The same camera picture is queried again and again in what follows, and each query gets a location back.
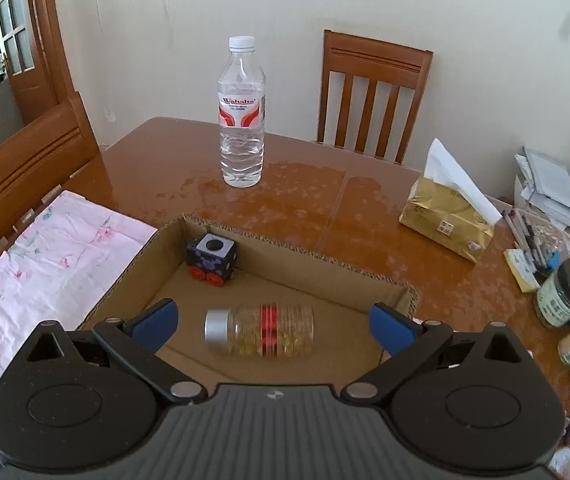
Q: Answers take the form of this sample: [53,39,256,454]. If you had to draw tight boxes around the clear plastic bag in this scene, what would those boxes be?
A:
[529,219,570,262]

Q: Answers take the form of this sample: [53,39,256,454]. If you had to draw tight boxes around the yellow sticky note pad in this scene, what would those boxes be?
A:
[504,247,542,294]

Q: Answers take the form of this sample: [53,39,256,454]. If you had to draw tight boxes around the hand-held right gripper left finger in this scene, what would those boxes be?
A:
[25,298,208,407]

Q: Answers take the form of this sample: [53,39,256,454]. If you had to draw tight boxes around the glass jar dark lid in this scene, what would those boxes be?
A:
[536,258,570,330]

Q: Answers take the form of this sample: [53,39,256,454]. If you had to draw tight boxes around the stack of white papers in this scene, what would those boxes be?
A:
[512,146,570,267]

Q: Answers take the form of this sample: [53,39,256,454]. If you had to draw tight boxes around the clear capsule bottle silver lid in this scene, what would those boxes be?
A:
[204,303,316,360]

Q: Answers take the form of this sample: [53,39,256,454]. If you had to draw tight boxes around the wooden door with glass panes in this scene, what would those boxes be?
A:
[0,0,74,129]

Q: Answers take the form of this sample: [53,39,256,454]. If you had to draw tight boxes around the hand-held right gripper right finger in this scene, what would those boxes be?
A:
[341,302,533,407]

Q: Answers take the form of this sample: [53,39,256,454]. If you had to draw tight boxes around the pink printed cloth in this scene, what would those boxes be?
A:
[0,190,158,427]

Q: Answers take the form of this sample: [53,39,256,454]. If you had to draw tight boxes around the gold tissue pack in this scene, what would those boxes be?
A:
[398,137,504,264]

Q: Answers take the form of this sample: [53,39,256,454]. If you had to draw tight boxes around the black toy cube red wheels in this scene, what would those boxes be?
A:
[186,233,238,289]

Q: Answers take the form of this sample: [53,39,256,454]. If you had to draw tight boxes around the cardboard box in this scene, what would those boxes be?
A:
[77,213,420,392]

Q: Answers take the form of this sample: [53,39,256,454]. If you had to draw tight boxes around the clear plastic water bottle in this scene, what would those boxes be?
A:
[217,35,268,188]

